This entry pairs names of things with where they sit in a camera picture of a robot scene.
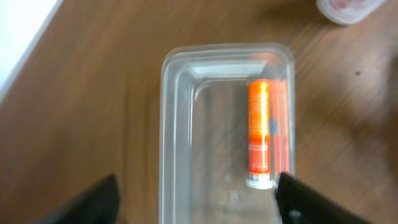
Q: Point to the white spray bottle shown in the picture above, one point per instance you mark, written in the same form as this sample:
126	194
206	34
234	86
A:
348	12

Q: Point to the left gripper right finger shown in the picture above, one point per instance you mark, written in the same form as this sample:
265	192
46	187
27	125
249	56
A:
298	203

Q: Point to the clear plastic container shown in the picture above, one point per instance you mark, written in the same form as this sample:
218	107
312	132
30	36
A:
203	167

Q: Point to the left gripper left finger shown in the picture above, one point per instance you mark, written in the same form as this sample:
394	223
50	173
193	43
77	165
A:
98	204

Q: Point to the orange tablet tube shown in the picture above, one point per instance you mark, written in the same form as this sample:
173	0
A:
259	144

